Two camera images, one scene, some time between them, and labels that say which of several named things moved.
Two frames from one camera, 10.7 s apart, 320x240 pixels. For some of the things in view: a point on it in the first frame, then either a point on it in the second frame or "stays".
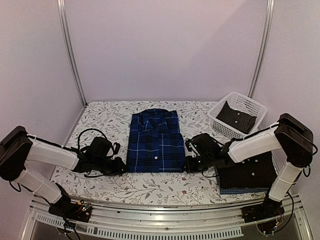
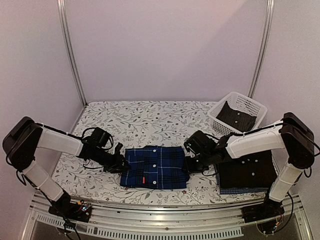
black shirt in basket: (239, 120) stays
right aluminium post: (264, 46) stays
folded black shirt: (258, 172) stays
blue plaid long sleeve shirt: (155, 144) to (155, 167)
